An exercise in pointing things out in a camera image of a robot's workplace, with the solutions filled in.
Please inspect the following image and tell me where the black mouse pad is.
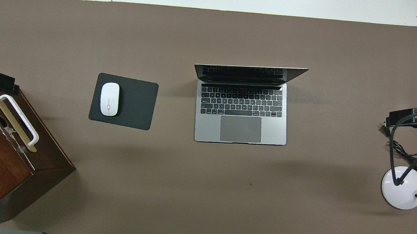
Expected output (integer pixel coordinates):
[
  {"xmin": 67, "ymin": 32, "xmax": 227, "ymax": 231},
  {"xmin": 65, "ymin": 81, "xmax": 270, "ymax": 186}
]
[{"xmin": 88, "ymin": 72, "xmax": 160, "ymax": 131}]

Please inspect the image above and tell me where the white desk lamp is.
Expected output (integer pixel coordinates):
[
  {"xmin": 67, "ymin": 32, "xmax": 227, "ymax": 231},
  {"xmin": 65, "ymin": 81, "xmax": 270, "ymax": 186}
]
[{"xmin": 379, "ymin": 146, "xmax": 417, "ymax": 211}]

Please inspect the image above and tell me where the white box handle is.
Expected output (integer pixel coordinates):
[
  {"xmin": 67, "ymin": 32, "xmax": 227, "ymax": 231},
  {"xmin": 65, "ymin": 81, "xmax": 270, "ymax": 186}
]
[{"xmin": 0, "ymin": 93, "xmax": 43, "ymax": 147}]

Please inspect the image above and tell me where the silver Apple laptop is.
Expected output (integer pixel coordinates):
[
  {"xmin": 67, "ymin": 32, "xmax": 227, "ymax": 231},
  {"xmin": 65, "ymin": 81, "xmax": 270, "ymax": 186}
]
[{"xmin": 188, "ymin": 59, "xmax": 309, "ymax": 150}]

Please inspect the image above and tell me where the white computer mouse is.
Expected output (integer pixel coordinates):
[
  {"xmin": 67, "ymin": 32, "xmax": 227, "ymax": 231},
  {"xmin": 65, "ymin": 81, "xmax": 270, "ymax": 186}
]
[{"xmin": 99, "ymin": 82, "xmax": 121, "ymax": 117}]

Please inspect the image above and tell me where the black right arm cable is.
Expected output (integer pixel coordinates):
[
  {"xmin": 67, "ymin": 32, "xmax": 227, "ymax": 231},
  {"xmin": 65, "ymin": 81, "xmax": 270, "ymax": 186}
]
[{"xmin": 385, "ymin": 105, "xmax": 417, "ymax": 188}]

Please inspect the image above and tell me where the brass handle plate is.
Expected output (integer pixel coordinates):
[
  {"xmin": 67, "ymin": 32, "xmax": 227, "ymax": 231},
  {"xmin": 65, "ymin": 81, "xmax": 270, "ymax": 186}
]
[{"xmin": 0, "ymin": 93, "xmax": 42, "ymax": 153}]

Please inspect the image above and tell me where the brown table mat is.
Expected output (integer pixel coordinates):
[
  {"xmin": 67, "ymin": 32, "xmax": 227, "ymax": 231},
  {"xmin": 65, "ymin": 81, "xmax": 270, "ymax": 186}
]
[{"xmin": 0, "ymin": 0, "xmax": 417, "ymax": 234}]

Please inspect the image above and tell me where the black lamp power cable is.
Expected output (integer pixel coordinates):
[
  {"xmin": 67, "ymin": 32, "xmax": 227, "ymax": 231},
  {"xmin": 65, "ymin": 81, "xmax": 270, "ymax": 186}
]
[{"xmin": 377, "ymin": 123, "xmax": 417, "ymax": 175}]

